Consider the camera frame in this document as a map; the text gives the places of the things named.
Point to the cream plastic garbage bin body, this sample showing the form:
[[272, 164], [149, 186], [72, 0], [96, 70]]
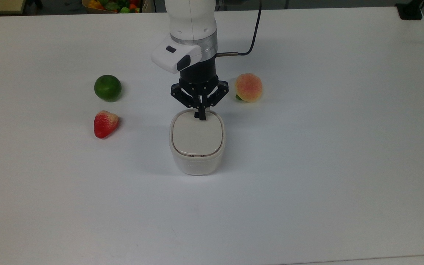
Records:
[[197, 166]]

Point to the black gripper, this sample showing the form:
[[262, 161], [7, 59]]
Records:
[[198, 75]]

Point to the box of toy fruits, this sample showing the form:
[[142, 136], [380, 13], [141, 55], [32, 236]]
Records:
[[112, 5]]

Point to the red toy strawberry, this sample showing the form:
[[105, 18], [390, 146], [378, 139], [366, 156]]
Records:
[[104, 124]]

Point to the cream garbage bin lid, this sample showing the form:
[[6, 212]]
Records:
[[196, 136]]

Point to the black stand base clamp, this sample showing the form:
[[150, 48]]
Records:
[[409, 11]]

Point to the orange yellow toy peach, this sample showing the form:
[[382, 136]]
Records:
[[248, 87]]

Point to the green toy lime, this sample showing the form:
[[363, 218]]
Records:
[[107, 87]]

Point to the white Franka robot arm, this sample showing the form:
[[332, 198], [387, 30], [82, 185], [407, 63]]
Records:
[[191, 22]]

